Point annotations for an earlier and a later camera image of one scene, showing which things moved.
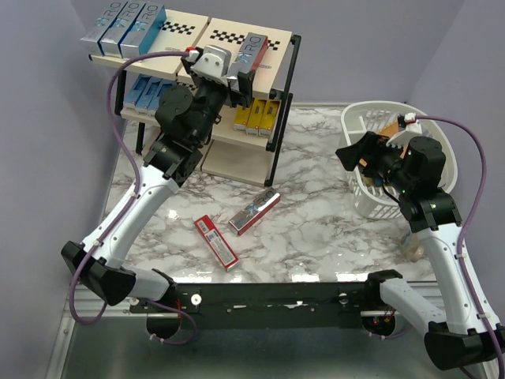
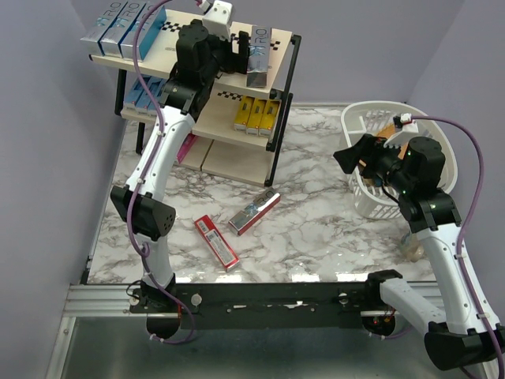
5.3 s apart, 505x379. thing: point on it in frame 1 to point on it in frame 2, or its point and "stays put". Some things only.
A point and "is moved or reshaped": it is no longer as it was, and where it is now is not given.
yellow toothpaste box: (269, 118) stays put
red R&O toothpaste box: (251, 54) is moved or reshaped
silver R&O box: (101, 24) stays put
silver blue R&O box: (110, 42) stays put
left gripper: (245, 82) to (235, 62)
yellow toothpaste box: (241, 118) stays put
